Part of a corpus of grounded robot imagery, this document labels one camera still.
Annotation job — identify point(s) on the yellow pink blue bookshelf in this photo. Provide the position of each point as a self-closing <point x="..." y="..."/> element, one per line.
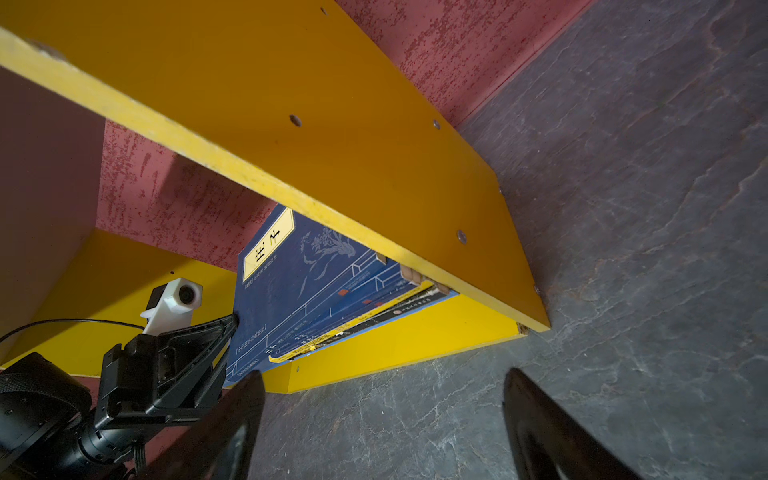
<point x="292" y="100"/>

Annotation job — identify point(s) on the black Murphy's law book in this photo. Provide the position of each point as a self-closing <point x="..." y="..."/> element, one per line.
<point x="416" y="303"/>

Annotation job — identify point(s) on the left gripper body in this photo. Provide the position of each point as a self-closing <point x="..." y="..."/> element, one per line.
<point x="48" y="432"/>

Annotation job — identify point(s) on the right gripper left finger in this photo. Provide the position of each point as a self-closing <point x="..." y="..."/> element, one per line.
<point x="219" y="446"/>

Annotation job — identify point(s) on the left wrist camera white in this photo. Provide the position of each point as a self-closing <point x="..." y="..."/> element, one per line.
<point x="170" y="306"/>

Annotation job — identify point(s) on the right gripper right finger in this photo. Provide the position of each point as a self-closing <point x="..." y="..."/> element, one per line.
<point x="547" y="443"/>

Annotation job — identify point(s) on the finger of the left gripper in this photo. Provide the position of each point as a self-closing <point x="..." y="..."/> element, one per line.
<point x="171" y="379"/>

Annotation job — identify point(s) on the small navy book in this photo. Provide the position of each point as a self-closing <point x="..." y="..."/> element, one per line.
<point x="300" y="282"/>

